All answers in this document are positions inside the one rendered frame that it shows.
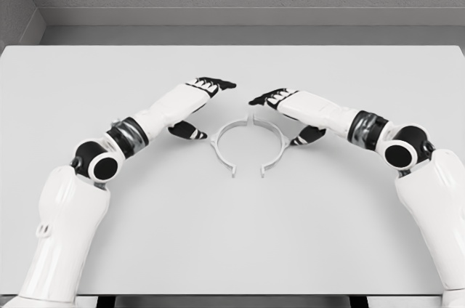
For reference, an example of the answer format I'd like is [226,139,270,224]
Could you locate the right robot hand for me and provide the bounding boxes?
[247,87,336,147]

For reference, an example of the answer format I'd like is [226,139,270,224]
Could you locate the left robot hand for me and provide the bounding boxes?
[161,76,238,141]

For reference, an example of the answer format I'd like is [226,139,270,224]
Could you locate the white half-ring pipe clamp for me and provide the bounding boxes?
[209,113,253,179]
[251,113,294,179]

